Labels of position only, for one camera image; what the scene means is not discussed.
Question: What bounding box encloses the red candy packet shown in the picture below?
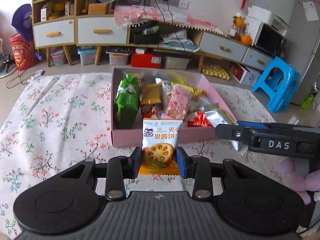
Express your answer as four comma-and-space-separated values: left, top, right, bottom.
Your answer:
187, 111, 212, 127

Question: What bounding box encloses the orange jam biscuit packet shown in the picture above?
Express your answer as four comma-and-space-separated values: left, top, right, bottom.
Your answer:
139, 119, 183, 176

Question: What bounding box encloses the silver foil packet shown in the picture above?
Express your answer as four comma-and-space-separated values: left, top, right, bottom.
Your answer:
203, 107, 249, 155

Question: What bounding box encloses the pink wafer packet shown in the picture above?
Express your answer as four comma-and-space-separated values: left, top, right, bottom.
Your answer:
165, 85, 192, 120

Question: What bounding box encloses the green snack packet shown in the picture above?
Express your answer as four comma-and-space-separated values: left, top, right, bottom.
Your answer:
114, 74, 140, 129

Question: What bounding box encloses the yellow chip packet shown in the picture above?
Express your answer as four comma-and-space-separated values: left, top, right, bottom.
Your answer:
170, 77, 205, 98

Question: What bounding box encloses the pink cardboard box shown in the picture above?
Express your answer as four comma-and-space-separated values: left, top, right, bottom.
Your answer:
111, 67, 236, 148

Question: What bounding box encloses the blue plastic stool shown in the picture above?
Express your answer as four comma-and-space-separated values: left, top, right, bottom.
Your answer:
251, 57, 300, 113

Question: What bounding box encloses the yellow egg tray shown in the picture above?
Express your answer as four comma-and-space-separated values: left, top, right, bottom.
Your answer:
202, 65, 230, 80

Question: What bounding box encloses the red shoe box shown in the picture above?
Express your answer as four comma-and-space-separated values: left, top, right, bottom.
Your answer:
131, 52, 162, 69

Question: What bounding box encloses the orange fruit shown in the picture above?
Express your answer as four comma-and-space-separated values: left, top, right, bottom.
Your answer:
240, 34, 253, 46

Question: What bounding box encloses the red gift bag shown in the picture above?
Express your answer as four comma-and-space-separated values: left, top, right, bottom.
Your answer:
10, 33, 38, 72

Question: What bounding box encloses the pink cloth cover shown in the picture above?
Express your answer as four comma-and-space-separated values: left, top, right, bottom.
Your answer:
113, 5, 226, 36

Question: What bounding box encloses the wooden white TV cabinet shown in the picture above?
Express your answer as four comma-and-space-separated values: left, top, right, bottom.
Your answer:
31, 0, 272, 70

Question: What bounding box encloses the purple hat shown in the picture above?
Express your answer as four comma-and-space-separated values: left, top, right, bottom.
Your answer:
11, 4, 33, 41

